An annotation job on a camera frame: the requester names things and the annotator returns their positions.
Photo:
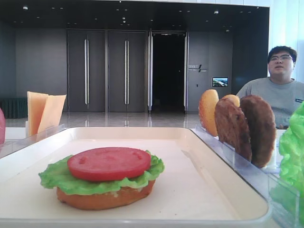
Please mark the pink tomato slice left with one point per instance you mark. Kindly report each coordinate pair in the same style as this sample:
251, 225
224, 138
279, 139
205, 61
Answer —
2, 127

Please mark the man in grey shirt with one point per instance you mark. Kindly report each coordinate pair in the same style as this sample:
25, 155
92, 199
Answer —
283, 93

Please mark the orange bun slice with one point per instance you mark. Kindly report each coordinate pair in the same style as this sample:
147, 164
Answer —
235, 99
207, 106

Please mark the red tomato slice on bun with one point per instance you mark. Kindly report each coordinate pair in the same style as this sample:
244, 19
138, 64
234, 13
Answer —
109, 164

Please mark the clear acrylic right rack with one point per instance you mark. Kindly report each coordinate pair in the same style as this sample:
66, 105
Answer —
263, 180

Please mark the brown meat patty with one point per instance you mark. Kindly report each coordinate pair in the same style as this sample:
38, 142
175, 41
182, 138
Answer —
232, 127
262, 128

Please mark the small wall screen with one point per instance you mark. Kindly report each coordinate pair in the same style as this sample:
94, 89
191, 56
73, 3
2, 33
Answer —
219, 81

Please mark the brown meat patty rear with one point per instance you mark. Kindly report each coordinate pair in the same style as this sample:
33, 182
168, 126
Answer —
262, 128

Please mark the dark double door left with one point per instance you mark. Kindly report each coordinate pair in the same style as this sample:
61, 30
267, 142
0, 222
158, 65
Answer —
86, 70

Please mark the yellow cheese slice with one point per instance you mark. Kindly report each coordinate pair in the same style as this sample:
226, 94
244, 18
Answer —
52, 112
36, 104

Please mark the clear acrylic left rack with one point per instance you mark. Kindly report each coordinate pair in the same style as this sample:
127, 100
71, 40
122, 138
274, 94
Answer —
14, 146

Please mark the orange bun slice near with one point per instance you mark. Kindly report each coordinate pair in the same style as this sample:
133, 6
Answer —
235, 99

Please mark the yellow cheese slice left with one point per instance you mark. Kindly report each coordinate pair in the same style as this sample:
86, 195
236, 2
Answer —
36, 104

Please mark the clear acrylic rack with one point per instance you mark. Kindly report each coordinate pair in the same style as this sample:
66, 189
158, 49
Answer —
14, 146
263, 180

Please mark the cream plastic tray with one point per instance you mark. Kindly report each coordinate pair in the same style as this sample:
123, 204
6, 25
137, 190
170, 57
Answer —
196, 190

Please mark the yellow cheese slice right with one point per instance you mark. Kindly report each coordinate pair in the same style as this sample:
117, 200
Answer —
52, 112

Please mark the orange bun slice far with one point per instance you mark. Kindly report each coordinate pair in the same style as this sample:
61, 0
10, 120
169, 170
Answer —
207, 106

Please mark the brown meat patty front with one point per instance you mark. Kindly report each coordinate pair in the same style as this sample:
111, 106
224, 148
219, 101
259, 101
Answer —
232, 127

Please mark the dark double door middle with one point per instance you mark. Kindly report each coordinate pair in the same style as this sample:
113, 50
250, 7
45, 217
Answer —
126, 71

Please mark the green lettuce leaf on bun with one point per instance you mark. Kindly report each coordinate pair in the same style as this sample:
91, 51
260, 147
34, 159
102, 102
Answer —
58, 175

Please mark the bottom bun slice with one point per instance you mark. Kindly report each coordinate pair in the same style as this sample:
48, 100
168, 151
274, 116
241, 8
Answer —
113, 199

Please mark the dark double door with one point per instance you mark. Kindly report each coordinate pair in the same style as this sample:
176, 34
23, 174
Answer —
126, 71
86, 70

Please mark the green lettuce pile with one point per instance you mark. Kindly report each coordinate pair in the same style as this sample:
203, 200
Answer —
291, 147

